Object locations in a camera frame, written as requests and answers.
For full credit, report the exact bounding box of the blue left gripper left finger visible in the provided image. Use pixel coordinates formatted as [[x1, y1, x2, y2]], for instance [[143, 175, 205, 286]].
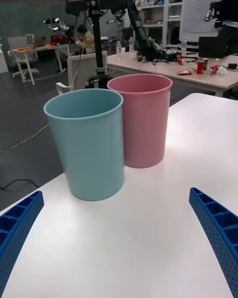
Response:
[[0, 190, 45, 298]]

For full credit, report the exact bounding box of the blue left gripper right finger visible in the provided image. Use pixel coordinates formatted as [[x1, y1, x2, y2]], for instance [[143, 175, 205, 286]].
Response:
[[188, 187, 238, 297]]

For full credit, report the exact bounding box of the pale blue plastic bin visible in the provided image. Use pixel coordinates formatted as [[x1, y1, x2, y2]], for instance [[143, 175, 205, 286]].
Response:
[[43, 88, 125, 202]]

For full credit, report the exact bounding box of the pink plastic bin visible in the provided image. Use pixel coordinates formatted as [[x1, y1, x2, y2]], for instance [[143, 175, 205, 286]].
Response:
[[107, 74, 174, 169]]

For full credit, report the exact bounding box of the red and white drink can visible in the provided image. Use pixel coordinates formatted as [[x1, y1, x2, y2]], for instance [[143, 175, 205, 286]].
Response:
[[206, 65, 220, 76]]

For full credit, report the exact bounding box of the beige work table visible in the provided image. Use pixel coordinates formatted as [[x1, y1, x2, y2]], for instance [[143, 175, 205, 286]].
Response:
[[106, 51, 238, 97]]

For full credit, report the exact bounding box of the white office chair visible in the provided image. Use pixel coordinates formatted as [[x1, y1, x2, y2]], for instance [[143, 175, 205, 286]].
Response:
[[55, 50, 109, 95]]

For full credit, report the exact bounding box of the black monitor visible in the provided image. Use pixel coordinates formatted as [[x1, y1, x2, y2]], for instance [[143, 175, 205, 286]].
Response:
[[198, 36, 230, 59]]

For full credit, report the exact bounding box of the wooden desk with white legs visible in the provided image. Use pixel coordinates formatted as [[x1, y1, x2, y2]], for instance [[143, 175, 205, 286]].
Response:
[[9, 43, 71, 86]]

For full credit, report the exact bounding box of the red box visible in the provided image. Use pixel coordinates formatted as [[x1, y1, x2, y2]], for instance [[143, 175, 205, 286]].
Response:
[[50, 34, 73, 46]]

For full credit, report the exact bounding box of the seated person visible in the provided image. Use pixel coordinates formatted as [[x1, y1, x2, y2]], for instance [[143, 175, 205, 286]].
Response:
[[73, 24, 96, 55]]

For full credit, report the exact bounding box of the tall black tripod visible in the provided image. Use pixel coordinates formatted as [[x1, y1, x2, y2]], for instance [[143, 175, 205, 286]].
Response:
[[65, 0, 120, 89]]

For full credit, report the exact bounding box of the whiteboard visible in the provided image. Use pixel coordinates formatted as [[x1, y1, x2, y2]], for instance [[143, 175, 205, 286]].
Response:
[[181, 0, 225, 40]]

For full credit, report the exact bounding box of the black background robot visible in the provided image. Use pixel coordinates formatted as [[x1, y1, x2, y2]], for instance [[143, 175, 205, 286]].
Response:
[[203, 0, 238, 58]]

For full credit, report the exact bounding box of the white shelving unit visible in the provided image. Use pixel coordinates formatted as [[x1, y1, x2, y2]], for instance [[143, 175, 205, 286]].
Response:
[[137, 0, 186, 49]]

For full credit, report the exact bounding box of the yellow floor cable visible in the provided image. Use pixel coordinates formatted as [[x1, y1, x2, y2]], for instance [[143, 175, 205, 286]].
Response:
[[0, 123, 50, 152]]

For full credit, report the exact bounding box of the pale floor cable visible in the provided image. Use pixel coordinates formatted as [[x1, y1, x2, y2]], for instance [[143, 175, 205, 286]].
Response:
[[70, 42, 86, 92]]

